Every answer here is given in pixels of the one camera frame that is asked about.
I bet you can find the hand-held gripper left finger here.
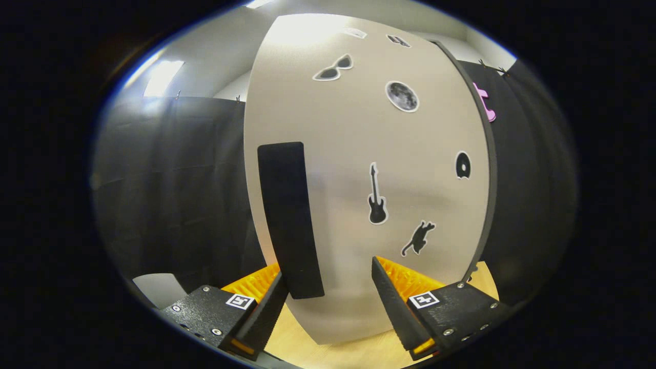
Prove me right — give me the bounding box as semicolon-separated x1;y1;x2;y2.
160;263;290;362

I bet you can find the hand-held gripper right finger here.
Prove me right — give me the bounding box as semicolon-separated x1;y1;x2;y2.
372;256;515;360

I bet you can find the narrow ceiling light strip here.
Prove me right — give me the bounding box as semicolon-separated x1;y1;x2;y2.
143;60;185;98

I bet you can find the dark grey shoe cabinet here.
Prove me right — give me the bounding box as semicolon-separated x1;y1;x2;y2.
436;41;498;282

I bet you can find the black door handle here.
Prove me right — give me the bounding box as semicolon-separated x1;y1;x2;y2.
257;142;325;300

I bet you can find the black backdrop cloth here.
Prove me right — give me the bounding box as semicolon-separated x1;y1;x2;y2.
92;59;577;308

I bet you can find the pale grey panel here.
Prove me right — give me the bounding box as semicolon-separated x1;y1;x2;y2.
132;273;181;310

